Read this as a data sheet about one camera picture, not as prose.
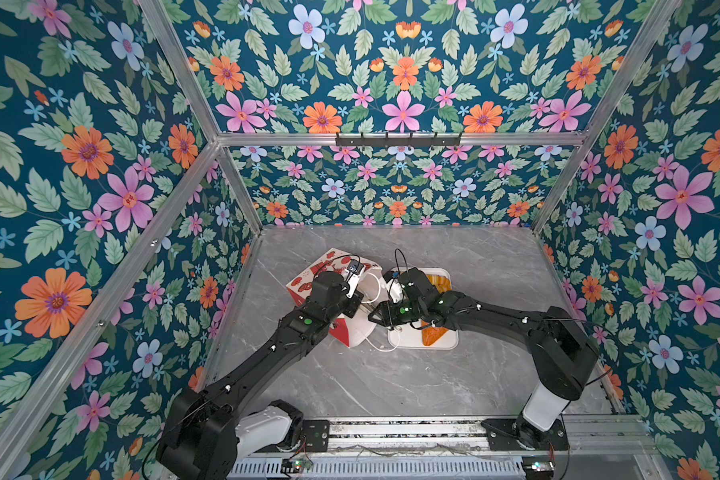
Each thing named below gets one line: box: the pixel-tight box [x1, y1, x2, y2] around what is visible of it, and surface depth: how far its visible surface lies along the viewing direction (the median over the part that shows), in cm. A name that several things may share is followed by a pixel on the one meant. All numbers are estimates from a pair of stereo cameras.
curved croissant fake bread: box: [421, 320, 448, 346], surface depth 90 cm
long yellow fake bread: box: [426, 274, 453, 294], surface depth 103 cm
